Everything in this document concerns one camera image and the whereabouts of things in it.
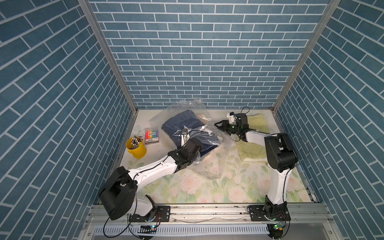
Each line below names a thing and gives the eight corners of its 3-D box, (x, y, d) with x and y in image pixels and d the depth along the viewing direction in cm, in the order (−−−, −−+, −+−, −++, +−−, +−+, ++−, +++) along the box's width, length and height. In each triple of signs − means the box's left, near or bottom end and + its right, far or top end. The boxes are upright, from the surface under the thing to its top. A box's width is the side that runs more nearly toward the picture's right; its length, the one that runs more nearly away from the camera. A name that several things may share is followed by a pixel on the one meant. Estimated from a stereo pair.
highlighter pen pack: (146, 144, 102) (145, 142, 99) (146, 130, 110) (145, 128, 107) (159, 142, 103) (158, 139, 101) (158, 128, 111) (157, 125, 108)
